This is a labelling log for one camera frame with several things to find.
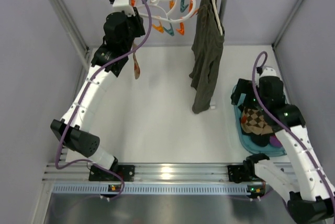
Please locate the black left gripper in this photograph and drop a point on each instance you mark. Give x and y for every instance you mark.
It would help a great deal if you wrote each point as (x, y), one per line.
(138, 22)

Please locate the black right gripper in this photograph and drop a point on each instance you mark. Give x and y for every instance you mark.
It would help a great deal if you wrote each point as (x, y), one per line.
(241, 91)

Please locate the brown beige checked sock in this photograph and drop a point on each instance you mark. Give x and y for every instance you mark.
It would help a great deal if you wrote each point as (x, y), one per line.
(252, 122)

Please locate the black sock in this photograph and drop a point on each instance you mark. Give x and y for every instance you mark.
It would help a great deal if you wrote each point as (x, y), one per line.
(260, 140)

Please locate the red purple striped sock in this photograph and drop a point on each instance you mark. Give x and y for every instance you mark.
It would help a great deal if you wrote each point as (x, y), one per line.
(274, 141)

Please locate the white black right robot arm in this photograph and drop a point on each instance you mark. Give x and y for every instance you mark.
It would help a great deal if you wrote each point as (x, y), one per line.
(265, 114)

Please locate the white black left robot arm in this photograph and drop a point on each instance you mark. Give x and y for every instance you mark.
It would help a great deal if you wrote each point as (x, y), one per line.
(73, 129)

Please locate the white clip sock hanger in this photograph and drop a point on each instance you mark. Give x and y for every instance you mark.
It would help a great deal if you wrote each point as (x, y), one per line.
(168, 16)

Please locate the white garment hanger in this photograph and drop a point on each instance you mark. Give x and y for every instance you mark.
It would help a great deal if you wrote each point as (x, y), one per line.
(217, 18)

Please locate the olive green hanging garment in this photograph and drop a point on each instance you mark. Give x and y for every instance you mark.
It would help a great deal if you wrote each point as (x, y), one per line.
(207, 48)

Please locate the teal plastic basket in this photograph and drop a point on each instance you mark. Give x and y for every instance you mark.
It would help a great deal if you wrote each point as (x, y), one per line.
(245, 139)

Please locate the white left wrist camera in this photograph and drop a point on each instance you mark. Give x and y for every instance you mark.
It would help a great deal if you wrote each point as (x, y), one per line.
(123, 6)

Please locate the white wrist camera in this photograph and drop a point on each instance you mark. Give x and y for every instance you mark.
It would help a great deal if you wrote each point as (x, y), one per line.
(123, 6)
(267, 71)

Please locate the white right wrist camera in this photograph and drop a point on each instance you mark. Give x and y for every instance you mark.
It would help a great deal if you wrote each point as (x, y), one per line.
(267, 71)

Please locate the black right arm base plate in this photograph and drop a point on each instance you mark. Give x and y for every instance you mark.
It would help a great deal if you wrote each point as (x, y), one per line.
(241, 173)

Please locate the aluminium mounting rail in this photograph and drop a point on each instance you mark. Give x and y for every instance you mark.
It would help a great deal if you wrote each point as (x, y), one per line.
(148, 172)

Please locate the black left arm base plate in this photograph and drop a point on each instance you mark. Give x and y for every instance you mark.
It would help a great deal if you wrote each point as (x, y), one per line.
(126, 172)

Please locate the white slotted cable duct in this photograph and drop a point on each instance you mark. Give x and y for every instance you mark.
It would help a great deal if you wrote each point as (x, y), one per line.
(158, 189)

